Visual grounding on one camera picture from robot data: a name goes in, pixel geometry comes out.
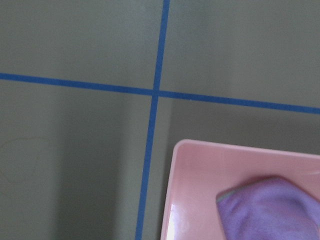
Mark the purple cloth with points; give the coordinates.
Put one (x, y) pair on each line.
(269, 209)

